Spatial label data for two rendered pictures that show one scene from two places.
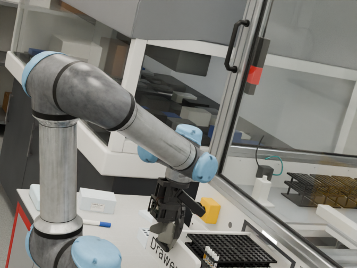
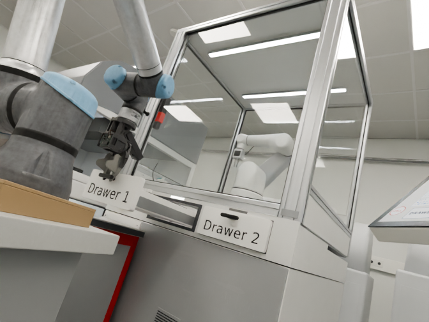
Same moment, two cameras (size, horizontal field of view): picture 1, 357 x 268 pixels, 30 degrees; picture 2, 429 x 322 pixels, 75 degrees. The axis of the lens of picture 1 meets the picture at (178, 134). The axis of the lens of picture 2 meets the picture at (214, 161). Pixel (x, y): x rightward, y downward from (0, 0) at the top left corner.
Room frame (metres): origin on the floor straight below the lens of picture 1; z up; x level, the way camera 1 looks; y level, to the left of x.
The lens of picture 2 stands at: (0.76, 0.02, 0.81)
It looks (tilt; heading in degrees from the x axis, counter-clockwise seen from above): 15 degrees up; 338
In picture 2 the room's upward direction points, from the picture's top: 17 degrees clockwise
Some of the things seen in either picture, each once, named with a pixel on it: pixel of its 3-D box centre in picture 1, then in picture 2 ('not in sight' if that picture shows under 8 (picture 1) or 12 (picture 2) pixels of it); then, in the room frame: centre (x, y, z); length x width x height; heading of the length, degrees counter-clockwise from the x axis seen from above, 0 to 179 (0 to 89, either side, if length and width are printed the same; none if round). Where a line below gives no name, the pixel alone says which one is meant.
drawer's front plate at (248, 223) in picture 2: not in sight; (232, 227); (1.67, -0.50, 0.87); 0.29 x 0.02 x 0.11; 30
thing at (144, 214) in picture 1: (158, 215); not in sight; (2.34, 0.00, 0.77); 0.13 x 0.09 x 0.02; 136
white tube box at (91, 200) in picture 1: (96, 200); not in sight; (2.29, 0.23, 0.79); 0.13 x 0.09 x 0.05; 106
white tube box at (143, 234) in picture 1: (158, 239); (85, 207); (2.10, -0.02, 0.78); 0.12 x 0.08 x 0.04; 117
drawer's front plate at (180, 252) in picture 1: (171, 254); (111, 188); (1.79, -0.06, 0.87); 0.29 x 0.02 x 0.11; 30
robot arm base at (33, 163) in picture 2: not in sight; (36, 165); (1.39, 0.11, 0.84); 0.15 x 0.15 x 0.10
